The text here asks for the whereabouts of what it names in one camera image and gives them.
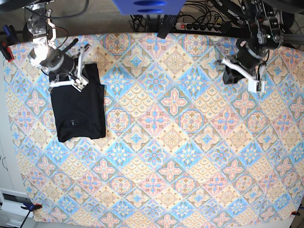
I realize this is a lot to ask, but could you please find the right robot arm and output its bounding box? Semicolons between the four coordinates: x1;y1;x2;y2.
24;0;90;92

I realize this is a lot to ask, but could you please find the blue clamp top left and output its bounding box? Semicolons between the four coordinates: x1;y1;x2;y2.
0;25;14;62

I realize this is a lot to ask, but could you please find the black perforated bracket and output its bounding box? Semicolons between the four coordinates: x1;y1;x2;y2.
157;15;178;39

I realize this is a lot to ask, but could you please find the black T-shirt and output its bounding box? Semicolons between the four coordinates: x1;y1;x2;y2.
50;63;106;143

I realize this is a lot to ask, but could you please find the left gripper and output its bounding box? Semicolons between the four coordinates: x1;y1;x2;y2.
216;42;265;93

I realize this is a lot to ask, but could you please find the blue clamp bottom left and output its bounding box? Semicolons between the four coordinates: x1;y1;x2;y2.
20;203;42;228

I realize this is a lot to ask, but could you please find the blue clamp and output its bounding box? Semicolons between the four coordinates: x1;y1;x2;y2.
0;25;14;62
20;203;42;228

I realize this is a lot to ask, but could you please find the patterned tablecloth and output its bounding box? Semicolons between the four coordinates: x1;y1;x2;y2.
4;33;304;228

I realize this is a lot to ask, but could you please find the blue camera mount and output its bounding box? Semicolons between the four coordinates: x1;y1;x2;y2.
113;0;186;15

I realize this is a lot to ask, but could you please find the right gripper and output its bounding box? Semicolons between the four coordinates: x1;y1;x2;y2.
40;44;91;92

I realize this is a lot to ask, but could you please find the white cabinet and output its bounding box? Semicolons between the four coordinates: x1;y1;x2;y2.
0;59;27;227

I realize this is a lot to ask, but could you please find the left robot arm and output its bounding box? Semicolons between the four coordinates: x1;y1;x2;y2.
218;0;283;93

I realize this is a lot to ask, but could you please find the white power strip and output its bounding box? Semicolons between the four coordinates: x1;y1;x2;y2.
175;22;222;32

